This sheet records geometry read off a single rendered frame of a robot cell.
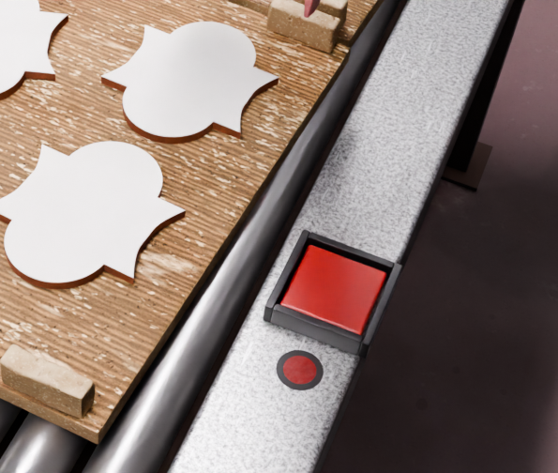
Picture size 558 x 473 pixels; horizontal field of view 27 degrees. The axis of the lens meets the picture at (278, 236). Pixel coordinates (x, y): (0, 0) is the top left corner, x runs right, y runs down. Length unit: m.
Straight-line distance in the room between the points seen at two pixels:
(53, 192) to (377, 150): 0.26
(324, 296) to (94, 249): 0.16
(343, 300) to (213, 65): 0.23
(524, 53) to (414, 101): 1.54
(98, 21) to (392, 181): 0.27
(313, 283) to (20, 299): 0.20
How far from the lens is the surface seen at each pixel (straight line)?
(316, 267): 0.83
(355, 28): 1.00
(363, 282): 0.83
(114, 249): 0.81
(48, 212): 0.83
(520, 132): 2.34
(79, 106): 0.91
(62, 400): 0.73
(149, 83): 0.92
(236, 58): 0.94
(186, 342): 0.79
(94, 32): 0.97
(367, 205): 0.89
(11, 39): 0.95
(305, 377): 0.79
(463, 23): 1.06
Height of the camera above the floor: 1.57
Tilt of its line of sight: 50 degrees down
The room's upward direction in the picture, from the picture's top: 9 degrees clockwise
